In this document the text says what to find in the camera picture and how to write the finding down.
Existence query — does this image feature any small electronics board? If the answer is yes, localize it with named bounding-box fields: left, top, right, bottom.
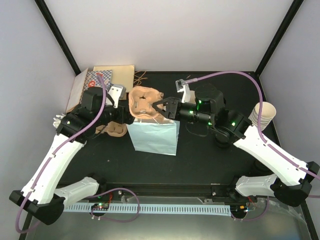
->
left=91, top=202, right=110, bottom=211

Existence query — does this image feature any light blue paper bag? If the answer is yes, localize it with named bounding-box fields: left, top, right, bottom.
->
left=127, top=118, right=180, bottom=156

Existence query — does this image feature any light blue slotted cable duct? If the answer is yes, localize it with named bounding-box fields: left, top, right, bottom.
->
left=64, top=202, right=231, bottom=217

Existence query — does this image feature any tan kraft paper bag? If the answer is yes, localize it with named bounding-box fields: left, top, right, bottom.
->
left=93, top=65, right=147, bottom=93

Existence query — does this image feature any tall stack of paper cups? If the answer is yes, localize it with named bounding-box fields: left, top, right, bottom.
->
left=248, top=101, right=277, bottom=131

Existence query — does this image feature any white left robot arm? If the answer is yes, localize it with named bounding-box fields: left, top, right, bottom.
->
left=9, top=85, right=134, bottom=225

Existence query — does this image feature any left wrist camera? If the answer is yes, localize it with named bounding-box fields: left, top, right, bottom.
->
left=105, top=84, right=126, bottom=109

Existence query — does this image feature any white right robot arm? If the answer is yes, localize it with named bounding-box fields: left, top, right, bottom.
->
left=152, top=84, right=320, bottom=207

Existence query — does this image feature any single cardboard cup carrier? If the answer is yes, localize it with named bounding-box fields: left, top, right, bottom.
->
left=128, top=86, right=164, bottom=119

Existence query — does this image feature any white orange-edged paper bag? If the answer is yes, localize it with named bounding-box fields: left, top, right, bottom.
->
left=66, top=68, right=88, bottom=113

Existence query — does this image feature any blue checkered paper bag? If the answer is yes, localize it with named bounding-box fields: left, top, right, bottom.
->
left=82, top=70, right=113, bottom=92

